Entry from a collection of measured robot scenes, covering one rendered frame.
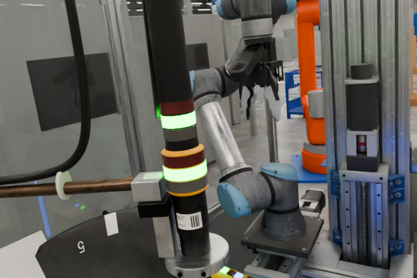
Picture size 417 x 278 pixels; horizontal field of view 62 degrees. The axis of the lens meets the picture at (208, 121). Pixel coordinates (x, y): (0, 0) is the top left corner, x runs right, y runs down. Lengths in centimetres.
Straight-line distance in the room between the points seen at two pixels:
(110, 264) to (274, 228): 74
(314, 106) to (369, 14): 305
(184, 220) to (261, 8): 62
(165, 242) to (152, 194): 5
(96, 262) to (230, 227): 116
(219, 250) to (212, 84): 90
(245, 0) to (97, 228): 60
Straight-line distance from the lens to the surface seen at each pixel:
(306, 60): 442
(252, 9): 87
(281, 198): 115
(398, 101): 121
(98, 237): 56
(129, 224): 56
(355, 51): 118
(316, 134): 431
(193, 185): 35
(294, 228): 121
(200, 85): 121
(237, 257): 176
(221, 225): 161
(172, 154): 34
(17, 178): 44
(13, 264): 76
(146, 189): 36
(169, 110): 33
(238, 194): 107
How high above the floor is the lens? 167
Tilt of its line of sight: 12 degrees down
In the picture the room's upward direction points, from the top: 7 degrees counter-clockwise
